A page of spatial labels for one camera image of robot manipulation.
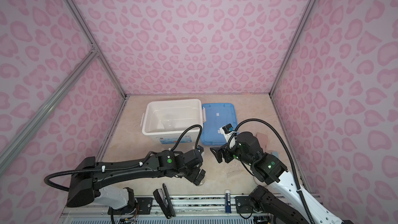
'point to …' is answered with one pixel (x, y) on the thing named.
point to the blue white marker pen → (228, 201)
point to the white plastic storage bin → (166, 121)
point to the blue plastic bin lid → (217, 115)
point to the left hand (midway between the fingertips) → (199, 171)
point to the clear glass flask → (202, 181)
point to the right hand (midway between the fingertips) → (218, 144)
